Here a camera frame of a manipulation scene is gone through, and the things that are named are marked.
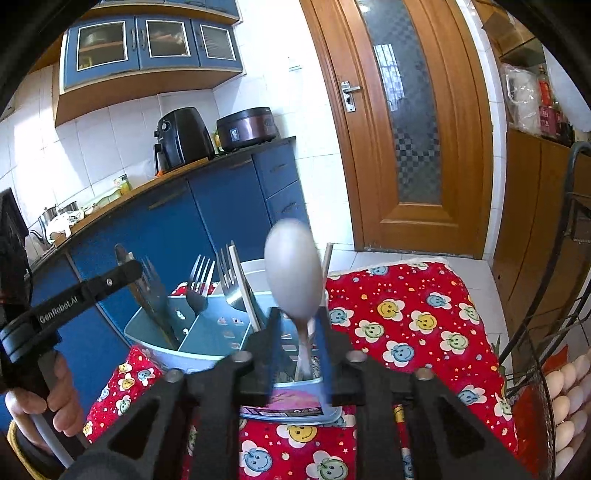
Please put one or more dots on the clear plastic bag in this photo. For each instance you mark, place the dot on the clear plastic bag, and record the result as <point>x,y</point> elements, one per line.
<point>521,99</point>

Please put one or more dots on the dark rice cooker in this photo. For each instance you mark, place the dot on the dark rice cooker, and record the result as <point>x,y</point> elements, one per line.
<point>247,129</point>

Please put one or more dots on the red smiley flower tablecloth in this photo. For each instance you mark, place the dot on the red smiley flower tablecloth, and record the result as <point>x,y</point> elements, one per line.
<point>415,323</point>

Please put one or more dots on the blue kitchen base cabinet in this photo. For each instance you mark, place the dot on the blue kitchen base cabinet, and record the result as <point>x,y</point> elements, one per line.
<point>221,207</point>

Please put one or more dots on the pile of white eggs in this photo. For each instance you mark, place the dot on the pile of white eggs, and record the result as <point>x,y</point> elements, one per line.
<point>572,406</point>

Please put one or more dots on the wooden side cabinet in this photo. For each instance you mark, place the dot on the wooden side cabinet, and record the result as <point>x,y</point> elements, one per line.
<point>531,207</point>

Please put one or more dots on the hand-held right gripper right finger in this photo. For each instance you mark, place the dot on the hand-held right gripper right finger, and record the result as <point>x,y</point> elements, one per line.
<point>328,369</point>

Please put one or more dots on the small metal fork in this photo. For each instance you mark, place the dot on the small metal fork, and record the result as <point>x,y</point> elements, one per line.
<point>198,286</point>

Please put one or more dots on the blue wall cabinet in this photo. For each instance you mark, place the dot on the blue wall cabinet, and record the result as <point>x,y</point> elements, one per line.
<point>147,50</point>

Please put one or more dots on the light blue plastic utensil holder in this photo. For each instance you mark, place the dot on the light blue plastic utensil holder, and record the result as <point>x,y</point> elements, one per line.
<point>207,323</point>

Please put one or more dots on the white plastic spoon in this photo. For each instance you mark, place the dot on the white plastic spoon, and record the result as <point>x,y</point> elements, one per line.
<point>291,267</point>

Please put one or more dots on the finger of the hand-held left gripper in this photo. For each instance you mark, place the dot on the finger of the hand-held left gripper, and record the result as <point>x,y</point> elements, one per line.
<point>120,277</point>

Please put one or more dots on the red label bottles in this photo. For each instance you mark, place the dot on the red label bottles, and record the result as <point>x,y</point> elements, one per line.
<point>554,110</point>

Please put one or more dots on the wooden door with glass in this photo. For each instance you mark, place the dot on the wooden door with glass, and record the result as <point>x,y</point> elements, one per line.
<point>406,138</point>

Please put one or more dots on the person's left hand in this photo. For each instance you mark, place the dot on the person's left hand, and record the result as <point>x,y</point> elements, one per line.
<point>69,397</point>

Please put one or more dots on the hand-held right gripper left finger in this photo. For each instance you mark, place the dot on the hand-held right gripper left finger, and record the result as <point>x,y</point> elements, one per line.
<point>277,364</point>

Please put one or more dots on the black air fryer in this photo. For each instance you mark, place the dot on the black air fryer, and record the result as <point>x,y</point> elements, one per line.
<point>182,138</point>

